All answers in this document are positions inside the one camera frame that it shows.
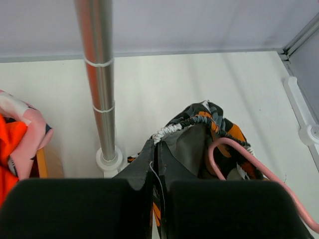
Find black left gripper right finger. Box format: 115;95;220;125
157;142;312;239

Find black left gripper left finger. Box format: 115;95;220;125
0;139;155;239

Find pink hanger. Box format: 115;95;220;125
208;137;319;233

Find pink navy patterned shorts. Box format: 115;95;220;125
0;91;53;180

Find orange plastic basket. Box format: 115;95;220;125
30;145;64;179

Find silver clothes rack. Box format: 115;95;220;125
74;0;123;178

